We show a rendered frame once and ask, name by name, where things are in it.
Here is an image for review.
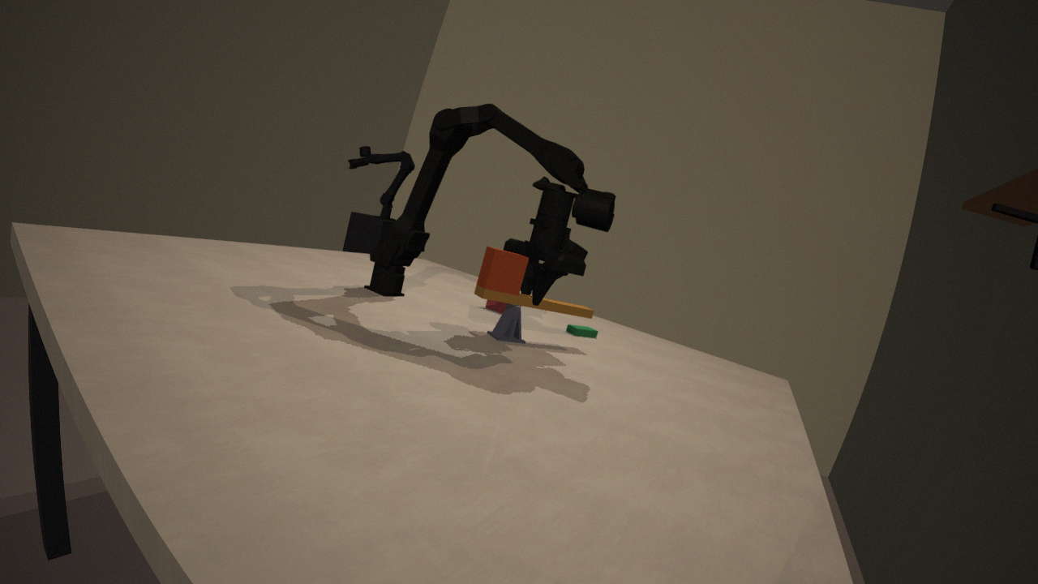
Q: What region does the green flat bar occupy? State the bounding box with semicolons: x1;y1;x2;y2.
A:
566;324;598;338

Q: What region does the red rectangular block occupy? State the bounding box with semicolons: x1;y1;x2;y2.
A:
485;300;508;314

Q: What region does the orange bar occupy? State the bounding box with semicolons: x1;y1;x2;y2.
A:
474;246;594;319

